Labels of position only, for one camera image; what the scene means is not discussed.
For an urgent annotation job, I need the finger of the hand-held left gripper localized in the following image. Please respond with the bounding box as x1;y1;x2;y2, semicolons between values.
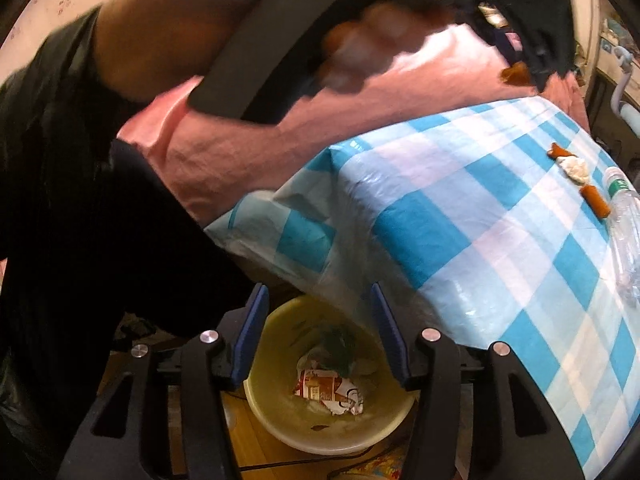
529;35;577;92
482;20;527;61

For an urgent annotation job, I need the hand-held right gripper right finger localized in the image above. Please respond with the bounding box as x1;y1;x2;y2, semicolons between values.
370;282;586;480

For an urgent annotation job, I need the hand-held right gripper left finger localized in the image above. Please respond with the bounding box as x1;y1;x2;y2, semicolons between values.
56;282;271;480

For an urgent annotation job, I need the green plush toy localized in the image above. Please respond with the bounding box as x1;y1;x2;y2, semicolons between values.
320;327;358;376

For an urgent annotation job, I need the yellow plastic basin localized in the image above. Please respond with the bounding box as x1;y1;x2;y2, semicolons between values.
243;294;418;456

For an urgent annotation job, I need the red snack wrapper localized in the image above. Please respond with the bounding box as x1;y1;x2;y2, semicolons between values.
292;367;363;416

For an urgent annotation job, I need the person's left hand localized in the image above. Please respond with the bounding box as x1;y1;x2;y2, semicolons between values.
320;0;463;95

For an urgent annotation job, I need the grey desk chair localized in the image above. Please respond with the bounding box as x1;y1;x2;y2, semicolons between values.
611;45;640;138

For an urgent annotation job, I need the pink bed blanket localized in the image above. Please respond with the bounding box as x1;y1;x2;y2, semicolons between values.
117;22;591;226

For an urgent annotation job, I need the small crumpled white tissue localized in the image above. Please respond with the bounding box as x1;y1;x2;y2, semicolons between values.
557;155;590;183

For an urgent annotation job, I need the colourful printed bag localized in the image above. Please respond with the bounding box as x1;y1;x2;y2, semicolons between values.
340;450;416;480

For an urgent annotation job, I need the blue checkered plastic tablecloth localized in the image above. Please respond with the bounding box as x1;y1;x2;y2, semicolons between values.
205;97;640;480

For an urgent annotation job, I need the clear plastic bottle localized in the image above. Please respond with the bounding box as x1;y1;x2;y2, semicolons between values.
602;166;640;308

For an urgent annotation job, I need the person's black shirt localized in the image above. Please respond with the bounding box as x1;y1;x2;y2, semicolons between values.
0;7;261;480

